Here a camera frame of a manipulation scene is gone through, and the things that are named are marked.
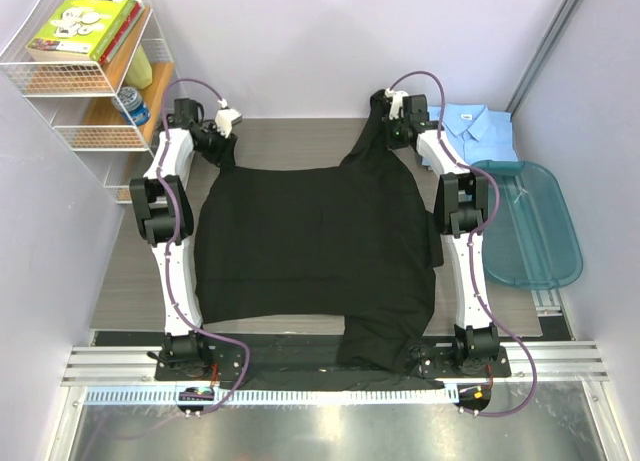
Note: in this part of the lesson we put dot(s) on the black long sleeve shirt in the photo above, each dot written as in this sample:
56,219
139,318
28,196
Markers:
353,240

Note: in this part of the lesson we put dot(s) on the aluminium frame rail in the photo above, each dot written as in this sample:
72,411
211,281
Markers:
130,365

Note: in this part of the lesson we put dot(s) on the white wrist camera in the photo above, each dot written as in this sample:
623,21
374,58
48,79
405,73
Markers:
226,117
396,103

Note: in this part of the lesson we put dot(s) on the folded light blue shirt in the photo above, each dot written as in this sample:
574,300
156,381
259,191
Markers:
479,134

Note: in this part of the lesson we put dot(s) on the teal plastic tray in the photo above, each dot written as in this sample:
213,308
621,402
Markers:
531,244

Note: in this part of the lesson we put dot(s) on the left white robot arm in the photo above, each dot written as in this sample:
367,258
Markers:
165,220

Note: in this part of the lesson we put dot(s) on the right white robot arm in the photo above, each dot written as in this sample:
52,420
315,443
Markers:
460,210

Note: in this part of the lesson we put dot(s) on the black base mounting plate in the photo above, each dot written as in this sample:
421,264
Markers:
428,367

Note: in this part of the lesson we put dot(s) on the white wire shelf rack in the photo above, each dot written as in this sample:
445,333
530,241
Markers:
78,100

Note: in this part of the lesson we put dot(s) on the yellow green bottle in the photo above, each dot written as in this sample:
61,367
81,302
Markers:
139,74

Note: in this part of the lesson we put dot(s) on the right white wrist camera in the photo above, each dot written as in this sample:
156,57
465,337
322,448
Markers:
396,103

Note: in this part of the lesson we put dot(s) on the white slotted cable duct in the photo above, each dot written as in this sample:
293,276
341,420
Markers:
184,396

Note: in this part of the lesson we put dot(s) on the grey aluminium wall post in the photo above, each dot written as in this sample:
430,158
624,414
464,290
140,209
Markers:
551,38

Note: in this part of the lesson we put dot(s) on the green cover book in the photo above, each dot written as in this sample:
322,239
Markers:
79,30

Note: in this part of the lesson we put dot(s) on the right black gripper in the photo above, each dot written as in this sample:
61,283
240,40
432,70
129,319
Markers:
390,142

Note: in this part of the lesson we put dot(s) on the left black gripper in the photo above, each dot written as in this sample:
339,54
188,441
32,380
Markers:
224,157

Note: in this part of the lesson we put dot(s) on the blue lidded jar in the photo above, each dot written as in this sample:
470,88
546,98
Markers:
131,106

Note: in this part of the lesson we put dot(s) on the red cover book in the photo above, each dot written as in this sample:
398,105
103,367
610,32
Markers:
122,33

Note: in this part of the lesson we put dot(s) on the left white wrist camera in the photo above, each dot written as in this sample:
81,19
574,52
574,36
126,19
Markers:
226,117

